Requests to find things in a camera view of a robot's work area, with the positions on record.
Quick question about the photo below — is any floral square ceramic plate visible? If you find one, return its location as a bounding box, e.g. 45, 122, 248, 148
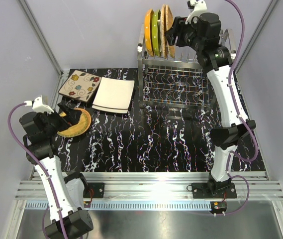
58, 70, 102, 103

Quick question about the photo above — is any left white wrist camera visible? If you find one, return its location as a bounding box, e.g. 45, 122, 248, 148
24, 95, 54, 115

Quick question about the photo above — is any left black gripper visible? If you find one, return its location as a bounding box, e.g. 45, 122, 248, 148
38, 102, 82, 136

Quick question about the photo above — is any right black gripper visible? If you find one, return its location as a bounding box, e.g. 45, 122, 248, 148
163, 15, 203, 52

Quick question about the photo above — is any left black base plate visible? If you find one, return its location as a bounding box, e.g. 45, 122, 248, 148
84, 182, 105, 199

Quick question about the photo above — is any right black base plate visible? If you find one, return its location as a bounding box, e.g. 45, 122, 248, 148
190, 183, 237, 199

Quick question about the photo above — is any steel two-tier dish rack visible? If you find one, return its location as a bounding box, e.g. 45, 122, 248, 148
136, 23, 238, 110

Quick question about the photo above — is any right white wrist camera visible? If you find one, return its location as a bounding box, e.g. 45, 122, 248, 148
186, 0, 207, 24

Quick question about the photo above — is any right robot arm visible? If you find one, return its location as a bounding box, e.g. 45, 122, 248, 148
165, 12, 256, 198

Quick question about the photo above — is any left aluminium frame post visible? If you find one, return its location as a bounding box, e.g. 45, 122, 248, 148
16, 0, 70, 80

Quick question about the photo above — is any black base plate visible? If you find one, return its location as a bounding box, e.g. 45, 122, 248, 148
190, 183, 237, 199
84, 182, 105, 199

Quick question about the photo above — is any green dotted plate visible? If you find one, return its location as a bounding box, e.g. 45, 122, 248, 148
151, 10, 162, 57

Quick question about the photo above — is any large woven wicker plate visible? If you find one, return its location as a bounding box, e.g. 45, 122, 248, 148
165, 5, 176, 58

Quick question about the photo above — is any white black-rimmed square plate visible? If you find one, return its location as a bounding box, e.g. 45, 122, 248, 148
93, 77, 135, 109

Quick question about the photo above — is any right aluminium frame post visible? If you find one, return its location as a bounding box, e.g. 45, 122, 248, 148
235, 0, 280, 74

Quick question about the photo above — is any aluminium mounting rail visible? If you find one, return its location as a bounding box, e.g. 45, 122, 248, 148
15, 171, 283, 212

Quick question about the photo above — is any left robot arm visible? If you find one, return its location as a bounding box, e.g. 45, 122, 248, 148
19, 98, 94, 239

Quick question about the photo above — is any orange octagonal plate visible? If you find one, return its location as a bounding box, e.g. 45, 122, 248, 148
144, 9, 154, 56

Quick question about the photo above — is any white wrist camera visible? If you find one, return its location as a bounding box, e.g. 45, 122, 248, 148
24, 95, 54, 115
186, 0, 207, 24

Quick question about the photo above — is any orange wicker plate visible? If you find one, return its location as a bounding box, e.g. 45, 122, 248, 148
64, 108, 93, 138

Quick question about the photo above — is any green wicker plate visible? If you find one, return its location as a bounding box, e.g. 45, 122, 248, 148
56, 109, 89, 136

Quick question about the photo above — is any aluminium frame post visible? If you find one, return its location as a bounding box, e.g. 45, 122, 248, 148
16, 0, 70, 80
235, 0, 280, 74

